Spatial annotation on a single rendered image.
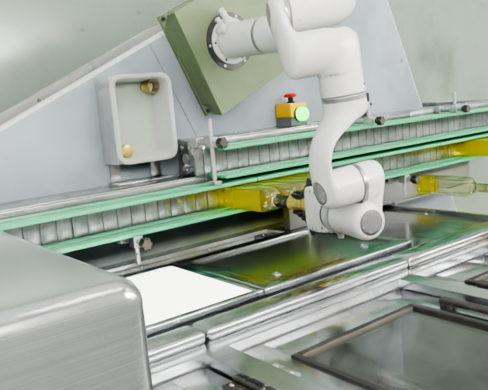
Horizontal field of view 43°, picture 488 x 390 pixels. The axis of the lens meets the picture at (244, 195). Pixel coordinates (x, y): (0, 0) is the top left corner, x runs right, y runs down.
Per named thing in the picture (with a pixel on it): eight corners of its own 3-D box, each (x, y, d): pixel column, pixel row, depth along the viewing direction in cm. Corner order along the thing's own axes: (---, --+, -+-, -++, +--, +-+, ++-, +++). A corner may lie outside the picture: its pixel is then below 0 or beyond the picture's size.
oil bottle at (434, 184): (417, 193, 223) (484, 199, 202) (414, 178, 221) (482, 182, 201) (426, 188, 226) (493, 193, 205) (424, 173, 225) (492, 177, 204)
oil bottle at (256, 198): (217, 206, 169) (268, 213, 152) (214, 186, 168) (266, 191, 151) (233, 202, 172) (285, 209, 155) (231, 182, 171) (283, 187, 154)
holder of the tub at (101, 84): (107, 185, 162) (120, 186, 156) (94, 78, 158) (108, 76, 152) (163, 175, 173) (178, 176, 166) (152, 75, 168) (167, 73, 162)
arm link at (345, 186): (349, 90, 123) (364, 193, 128) (293, 104, 118) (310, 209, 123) (375, 90, 115) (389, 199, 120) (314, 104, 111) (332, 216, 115)
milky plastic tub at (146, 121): (104, 165, 161) (120, 166, 154) (94, 77, 157) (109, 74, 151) (162, 156, 171) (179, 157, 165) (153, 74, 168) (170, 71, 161)
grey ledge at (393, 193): (269, 227, 193) (294, 231, 185) (267, 199, 192) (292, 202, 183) (448, 181, 251) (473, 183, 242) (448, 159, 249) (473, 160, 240)
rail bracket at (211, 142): (195, 184, 163) (223, 186, 153) (188, 120, 160) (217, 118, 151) (204, 182, 165) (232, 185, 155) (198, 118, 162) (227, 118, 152)
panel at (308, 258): (-9, 325, 124) (56, 377, 97) (-11, 311, 124) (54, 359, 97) (314, 234, 178) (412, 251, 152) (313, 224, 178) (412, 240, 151)
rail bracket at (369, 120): (345, 126, 198) (379, 125, 188) (344, 103, 197) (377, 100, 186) (354, 124, 200) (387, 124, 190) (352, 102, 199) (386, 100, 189)
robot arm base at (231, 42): (197, 26, 165) (231, 18, 153) (225, -1, 170) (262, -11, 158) (228, 73, 173) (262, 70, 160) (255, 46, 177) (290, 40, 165)
